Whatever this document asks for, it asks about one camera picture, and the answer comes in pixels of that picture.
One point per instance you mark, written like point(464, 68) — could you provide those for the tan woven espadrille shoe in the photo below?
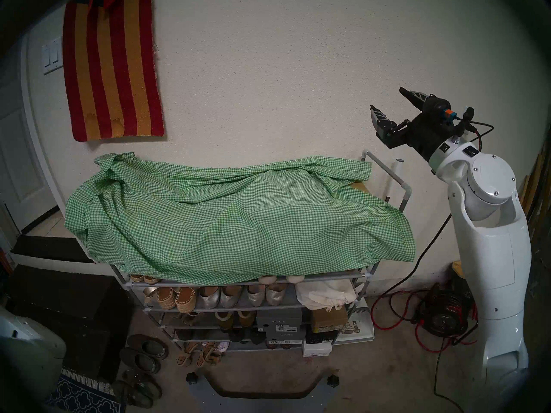
point(166, 298)
point(186, 299)

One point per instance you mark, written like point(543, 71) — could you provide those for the pale wooden slat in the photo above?
point(536, 184)

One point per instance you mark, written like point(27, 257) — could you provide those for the dark brown chest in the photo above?
point(69, 313)

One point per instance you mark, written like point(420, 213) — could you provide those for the tan jute sole shoe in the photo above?
point(137, 278)
point(152, 279)

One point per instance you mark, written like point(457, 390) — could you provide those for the gold shoebox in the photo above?
point(360, 187)

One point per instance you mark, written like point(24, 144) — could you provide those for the silver metallic flat shoe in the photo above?
point(255, 296)
point(276, 295)
point(231, 297)
point(208, 298)

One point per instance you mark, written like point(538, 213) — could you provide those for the small white box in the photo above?
point(317, 349)

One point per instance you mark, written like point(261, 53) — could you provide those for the brown suede ankle boot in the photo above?
point(246, 318)
point(224, 319)

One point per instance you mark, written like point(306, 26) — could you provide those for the white sneaker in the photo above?
point(221, 346)

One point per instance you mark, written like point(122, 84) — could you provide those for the brown cardboard shoebox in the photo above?
point(329, 321)

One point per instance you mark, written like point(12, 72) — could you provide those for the white light switch plate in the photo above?
point(52, 57)

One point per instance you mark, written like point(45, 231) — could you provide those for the grey tube shoe rack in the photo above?
point(387, 170)

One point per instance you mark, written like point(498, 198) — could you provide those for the green white gingham cloth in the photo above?
point(236, 227)

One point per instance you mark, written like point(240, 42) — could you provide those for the yellow cardboard piece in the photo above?
point(456, 268)

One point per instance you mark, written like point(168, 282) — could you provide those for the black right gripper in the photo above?
point(424, 128)

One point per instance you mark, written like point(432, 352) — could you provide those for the red yellow striped wall rug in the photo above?
point(112, 68)

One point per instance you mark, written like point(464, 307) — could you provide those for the black red jump starter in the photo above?
point(445, 313)

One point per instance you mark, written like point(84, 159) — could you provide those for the black shoe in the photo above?
point(245, 335)

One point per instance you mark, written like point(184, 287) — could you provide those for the small grey Vionic shoebox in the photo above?
point(284, 338)
point(280, 318)

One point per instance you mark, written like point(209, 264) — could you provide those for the blue white patterned rug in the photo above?
point(73, 395)

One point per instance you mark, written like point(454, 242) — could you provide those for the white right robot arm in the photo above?
point(495, 253)

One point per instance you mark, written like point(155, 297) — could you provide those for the grey robot base platform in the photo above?
point(202, 401)

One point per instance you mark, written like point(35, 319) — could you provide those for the black shoebox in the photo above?
point(318, 337)

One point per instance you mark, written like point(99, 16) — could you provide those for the brown clog slipper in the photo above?
point(148, 346)
point(140, 360)

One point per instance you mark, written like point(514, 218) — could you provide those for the cream white shoe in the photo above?
point(295, 279)
point(267, 279)

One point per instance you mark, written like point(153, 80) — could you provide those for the cream cloth bag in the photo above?
point(323, 296)

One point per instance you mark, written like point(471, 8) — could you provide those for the black star knob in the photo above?
point(332, 380)
point(193, 379)

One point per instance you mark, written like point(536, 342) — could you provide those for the black doorstep mat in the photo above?
point(47, 248)

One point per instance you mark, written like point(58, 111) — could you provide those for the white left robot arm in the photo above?
point(26, 352)

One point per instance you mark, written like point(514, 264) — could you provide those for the white panel door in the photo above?
point(21, 158)

